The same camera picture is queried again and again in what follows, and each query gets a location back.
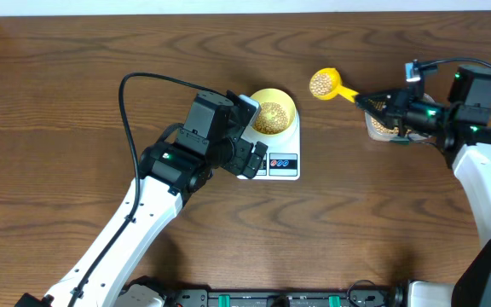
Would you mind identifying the clear plastic container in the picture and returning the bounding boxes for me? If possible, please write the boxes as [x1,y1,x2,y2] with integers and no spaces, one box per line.
[365,113,428,143]

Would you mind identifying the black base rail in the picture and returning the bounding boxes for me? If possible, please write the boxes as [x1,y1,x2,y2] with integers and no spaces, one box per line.
[121,275,455,307]

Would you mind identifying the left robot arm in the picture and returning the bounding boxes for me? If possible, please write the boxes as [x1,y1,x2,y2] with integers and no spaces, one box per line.
[17,90,268,306]

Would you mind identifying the soybeans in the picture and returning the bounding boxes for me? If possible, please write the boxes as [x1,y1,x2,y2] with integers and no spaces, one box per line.
[370,117,399,135]
[253,102,289,135]
[309,72,332,96]

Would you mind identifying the white digital kitchen scale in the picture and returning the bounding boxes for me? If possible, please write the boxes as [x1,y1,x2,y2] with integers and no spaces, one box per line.
[243,111,301,181]

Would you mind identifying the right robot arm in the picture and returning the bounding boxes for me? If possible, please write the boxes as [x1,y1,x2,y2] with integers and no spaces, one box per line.
[354,58,491,306]

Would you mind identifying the pale yellow bowl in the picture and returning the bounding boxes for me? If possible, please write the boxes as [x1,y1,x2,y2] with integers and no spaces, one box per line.
[251,88,297,136]

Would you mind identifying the yellow plastic measuring scoop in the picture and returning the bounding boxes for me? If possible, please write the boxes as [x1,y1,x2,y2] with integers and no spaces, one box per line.
[309,67,358,103]

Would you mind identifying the soybeans in container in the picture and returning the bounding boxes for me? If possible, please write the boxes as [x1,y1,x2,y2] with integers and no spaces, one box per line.
[370,117,399,135]

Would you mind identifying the soybeans in bowl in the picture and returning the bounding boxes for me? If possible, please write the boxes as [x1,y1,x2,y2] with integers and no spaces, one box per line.
[253,102,289,135]

